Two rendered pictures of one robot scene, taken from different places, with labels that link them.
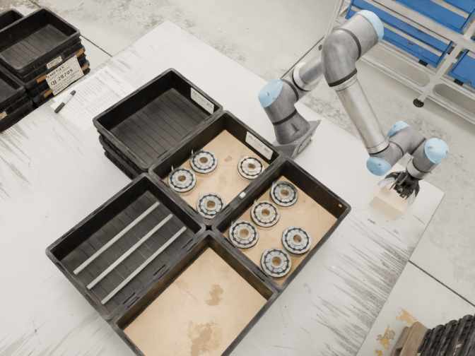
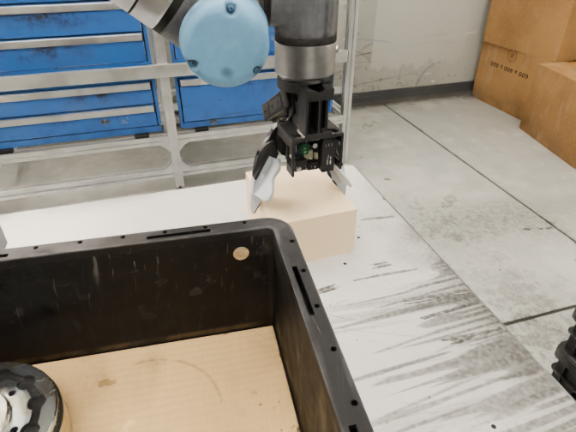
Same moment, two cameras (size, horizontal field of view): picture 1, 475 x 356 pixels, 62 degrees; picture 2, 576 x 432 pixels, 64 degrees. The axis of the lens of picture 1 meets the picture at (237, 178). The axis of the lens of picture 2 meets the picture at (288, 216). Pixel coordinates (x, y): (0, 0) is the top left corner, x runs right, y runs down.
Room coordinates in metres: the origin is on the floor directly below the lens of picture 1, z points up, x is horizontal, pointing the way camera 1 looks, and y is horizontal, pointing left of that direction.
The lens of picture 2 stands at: (0.46, -0.20, 1.12)
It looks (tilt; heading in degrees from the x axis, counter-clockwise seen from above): 33 degrees down; 315
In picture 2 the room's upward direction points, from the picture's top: straight up
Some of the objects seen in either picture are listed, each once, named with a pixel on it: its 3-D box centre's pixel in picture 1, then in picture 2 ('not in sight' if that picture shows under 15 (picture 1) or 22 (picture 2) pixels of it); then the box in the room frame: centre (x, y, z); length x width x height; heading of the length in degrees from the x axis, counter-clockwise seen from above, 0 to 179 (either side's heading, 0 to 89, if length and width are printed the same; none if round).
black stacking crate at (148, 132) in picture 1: (160, 123); not in sight; (0.91, 0.33, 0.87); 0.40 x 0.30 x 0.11; 147
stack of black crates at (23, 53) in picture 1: (45, 68); not in sight; (1.52, 1.20, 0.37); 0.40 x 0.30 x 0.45; 152
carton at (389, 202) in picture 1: (393, 194); (297, 210); (0.88, -0.64, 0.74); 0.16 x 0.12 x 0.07; 154
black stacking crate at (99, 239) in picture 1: (131, 246); not in sight; (0.42, 0.29, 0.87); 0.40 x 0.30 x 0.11; 147
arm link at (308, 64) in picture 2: (420, 167); (307, 58); (0.86, -0.63, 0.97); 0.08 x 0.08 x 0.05
